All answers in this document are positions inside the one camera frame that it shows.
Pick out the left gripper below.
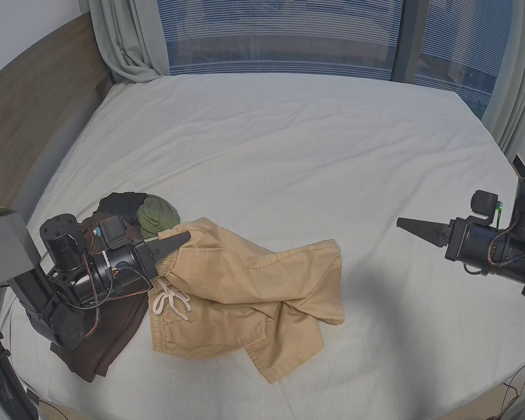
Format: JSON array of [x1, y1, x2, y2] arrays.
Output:
[[76, 239, 159, 308]]

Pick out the tan shorts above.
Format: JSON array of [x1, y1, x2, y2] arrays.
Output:
[[150, 217, 347, 385]]

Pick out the green garment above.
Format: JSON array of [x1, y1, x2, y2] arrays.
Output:
[[136, 194, 180, 239]]

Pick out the window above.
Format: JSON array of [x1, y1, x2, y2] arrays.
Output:
[[151, 0, 515, 119]]

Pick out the brown garment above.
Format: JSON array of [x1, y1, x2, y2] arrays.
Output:
[[50, 215, 151, 383]]

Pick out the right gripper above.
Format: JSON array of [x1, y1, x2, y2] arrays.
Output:
[[445, 218, 525, 284]]

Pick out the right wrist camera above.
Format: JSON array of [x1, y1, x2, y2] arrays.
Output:
[[471, 189, 500, 227]]

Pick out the black garment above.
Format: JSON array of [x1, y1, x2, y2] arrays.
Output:
[[97, 192, 147, 226]]

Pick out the bed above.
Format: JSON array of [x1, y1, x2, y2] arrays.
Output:
[[0, 12, 525, 417]]

